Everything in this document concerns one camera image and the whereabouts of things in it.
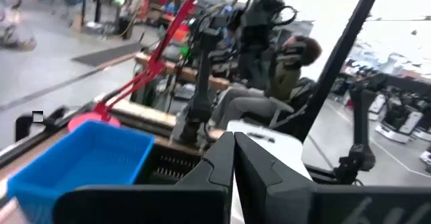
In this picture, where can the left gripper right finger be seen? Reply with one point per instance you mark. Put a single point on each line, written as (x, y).
(269, 190)

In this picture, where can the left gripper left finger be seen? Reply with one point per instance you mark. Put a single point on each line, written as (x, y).
(215, 170)

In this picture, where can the black plastic basket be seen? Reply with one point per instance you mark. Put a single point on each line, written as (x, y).
(168, 163)

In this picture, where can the blue plastic basket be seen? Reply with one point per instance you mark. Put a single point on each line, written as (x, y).
(84, 163)

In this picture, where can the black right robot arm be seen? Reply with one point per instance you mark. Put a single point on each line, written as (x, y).
(202, 99)

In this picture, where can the black office chair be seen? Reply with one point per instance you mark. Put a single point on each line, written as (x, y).
(304, 98)

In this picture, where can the person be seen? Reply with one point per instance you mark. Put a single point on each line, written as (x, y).
(286, 82)

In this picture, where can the black articulated stand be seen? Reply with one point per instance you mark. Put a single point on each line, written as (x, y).
(362, 116)

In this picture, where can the dark floor mat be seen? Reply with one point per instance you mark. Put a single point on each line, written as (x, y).
(104, 54)

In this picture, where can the black frame clamp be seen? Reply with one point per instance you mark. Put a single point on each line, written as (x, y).
(23, 126)

